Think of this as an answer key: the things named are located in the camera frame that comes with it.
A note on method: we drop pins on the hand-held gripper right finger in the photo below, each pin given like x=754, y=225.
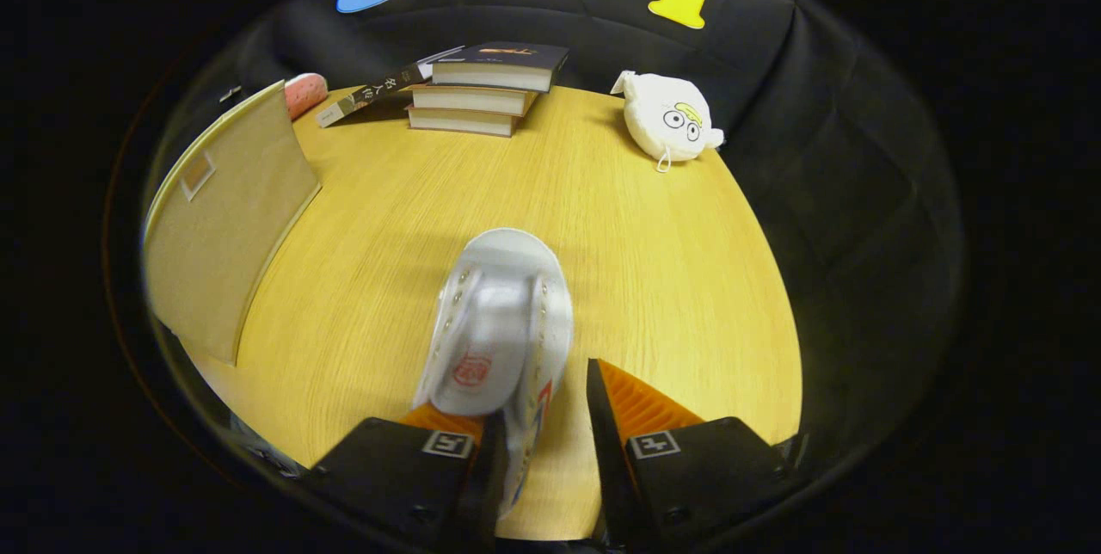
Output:
x=615, y=459

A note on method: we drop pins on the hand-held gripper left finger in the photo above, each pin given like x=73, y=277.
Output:
x=391, y=477

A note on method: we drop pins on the white canvas shoe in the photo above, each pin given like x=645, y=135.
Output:
x=499, y=322

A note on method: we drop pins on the beige fabric storage box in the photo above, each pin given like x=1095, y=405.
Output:
x=224, y=236

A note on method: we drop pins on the white plush toy with eyes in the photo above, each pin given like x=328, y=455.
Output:
x=667, y=115

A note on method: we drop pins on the brown cover book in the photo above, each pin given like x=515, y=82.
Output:
x=460, y=121
x=473, y=100

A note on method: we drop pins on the leaning book with white spine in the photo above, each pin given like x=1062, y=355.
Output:
x=378, y=89

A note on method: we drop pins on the watermelon slice plush toy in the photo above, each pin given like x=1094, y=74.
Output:
x=305, y=94

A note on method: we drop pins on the dark cover book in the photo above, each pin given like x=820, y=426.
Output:
x=503, y=59

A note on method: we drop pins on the grey clothes clip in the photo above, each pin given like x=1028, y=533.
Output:
x=230, y=94

